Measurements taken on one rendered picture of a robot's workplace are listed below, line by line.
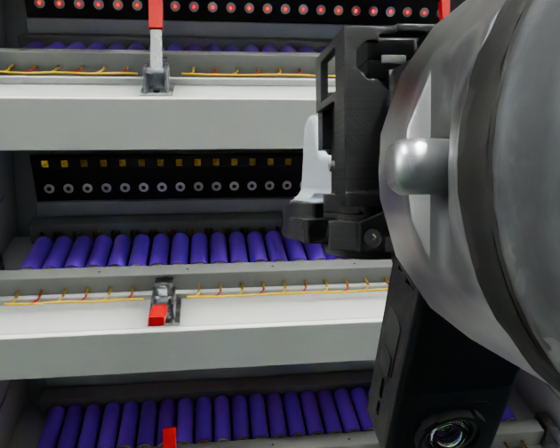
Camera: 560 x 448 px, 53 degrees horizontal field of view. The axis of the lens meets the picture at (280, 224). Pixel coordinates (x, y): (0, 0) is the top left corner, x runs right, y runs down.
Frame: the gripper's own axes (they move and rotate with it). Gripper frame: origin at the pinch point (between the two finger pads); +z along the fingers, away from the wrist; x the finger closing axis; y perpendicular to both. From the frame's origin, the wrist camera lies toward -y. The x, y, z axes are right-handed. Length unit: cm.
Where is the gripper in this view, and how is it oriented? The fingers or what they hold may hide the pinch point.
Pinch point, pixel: (347, 214)
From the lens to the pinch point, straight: 33.7
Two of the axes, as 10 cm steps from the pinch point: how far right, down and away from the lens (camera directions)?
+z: -1.3, -0.7, 9.9
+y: -0.1, -10.0, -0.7
